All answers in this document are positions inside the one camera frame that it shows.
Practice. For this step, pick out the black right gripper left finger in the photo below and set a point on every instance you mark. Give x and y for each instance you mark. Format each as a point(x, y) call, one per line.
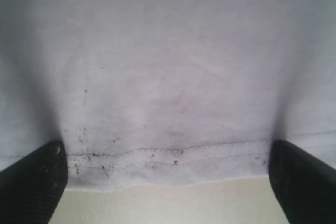
point(32, 187)

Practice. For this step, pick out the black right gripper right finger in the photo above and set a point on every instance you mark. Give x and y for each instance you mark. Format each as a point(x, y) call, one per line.
point(303, 185)

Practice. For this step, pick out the white t-shirt red lettering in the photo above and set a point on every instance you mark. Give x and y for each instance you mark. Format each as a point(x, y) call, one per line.
point(170, 92)

